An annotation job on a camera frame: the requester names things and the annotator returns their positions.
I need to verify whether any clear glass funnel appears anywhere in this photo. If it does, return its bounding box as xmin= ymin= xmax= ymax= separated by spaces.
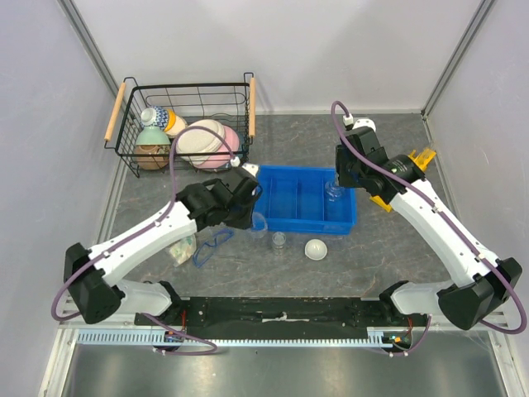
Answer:
xmin=325 ymin=180 xmax=345 ymax=203

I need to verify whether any clear glass beaker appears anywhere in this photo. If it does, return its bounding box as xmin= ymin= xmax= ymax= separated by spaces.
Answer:
xmin=250 ymin=212 xmax=268 ymax=239

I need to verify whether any blue plastic divided bin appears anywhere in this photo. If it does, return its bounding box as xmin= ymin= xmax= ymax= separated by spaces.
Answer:
xmin=255 ymin=165 xmax=357 ymax=236

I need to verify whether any yellow test tube rack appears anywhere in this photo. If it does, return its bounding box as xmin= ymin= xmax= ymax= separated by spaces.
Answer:
xmin=368 ymin=147 xmax=437 ymax=213

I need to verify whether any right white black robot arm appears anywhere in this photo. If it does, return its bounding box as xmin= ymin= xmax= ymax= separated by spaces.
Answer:
xmin=336 ymin=119 xmax=528 ymax=334

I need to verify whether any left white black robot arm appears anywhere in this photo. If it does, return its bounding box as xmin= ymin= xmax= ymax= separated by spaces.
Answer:
xmin=64 ymin=164 xmax=260 ymax=325

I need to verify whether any pink plate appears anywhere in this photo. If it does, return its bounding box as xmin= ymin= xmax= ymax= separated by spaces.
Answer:
xmin=193 ymin=125 xmax=240 ymax=171

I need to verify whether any small clear glass dish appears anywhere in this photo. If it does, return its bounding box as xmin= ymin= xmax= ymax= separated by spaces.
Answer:
xmin=271 ymin=232 xmax=286 ymax=255

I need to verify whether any small glass reagent bottle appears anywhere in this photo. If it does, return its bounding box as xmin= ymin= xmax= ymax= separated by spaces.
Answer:
xmin=166 ymin=234 xmax=197 ymax=267

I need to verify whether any cream white plate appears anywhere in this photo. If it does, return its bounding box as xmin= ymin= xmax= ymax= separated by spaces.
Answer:
xmin=176 ymin=119 xmax=226 ymax=165

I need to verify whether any brown ceramic bowl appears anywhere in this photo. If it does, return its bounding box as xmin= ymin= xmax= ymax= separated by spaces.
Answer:
xmin=135 ymin=145 xmax=170 ymax=170

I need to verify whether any yellow white bowl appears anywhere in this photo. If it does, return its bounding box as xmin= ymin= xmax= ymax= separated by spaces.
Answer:
xmin=164 ymin=109 xmax=188 ymax=139

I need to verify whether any mint green bowl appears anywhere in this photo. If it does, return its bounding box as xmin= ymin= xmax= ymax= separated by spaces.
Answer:
xmin=136 ymin=126 xmax=170 ymax=146

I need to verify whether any blue white patterned bowl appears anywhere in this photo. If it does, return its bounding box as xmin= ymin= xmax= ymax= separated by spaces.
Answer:
xmin=141 ymin=106 xmax=169 ymax=130

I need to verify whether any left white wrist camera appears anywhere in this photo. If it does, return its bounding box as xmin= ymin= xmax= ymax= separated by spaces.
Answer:
xmin=241 ymin=163 xmax=260 ymax=178

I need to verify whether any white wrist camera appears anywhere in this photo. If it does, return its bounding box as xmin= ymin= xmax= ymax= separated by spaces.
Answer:
xmin=342 ymin=115 xmax=376 ymax=132
xmin=241 ymin=163 xmax=260 ymax=178

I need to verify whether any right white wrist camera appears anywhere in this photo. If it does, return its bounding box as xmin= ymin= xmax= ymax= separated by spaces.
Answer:
xmin=342 ymin=115 xmax=376 ymax=132

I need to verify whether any black wire dish basket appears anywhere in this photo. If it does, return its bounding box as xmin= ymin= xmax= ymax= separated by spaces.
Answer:
xmin=104 ymin=72 xmax=256 ymax=175

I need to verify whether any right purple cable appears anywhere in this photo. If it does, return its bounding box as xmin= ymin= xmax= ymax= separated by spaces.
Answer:
xmin=330 ymin=99 xmax=528 ymax=334

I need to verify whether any purple cable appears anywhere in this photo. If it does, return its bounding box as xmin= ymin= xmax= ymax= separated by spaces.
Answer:
xmin=50 ymin=126 xmax=241 ymax=322
xmin=330 ymin=99 xmax=528 ymax=334

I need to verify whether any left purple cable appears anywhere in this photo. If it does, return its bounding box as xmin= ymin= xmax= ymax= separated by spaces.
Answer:
xmin=50 ymin=126 xmax=241 ymax=322

